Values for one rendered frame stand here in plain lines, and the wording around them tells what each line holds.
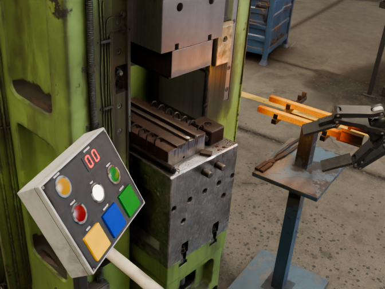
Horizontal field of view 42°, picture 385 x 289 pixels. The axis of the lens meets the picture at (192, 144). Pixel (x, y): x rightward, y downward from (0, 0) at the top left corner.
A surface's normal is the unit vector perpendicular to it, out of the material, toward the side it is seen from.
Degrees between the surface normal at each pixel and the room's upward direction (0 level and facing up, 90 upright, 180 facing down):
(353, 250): 0
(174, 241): 90
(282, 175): 0
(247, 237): 0
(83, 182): 60
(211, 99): 90
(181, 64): 90
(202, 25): 90
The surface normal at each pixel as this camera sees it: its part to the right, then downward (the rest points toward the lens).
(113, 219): 0.85, -0.25
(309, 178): 0.06, -0.86
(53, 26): -0.69, 0.31
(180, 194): 0.72, 0.39
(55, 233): -0.33, 0.46
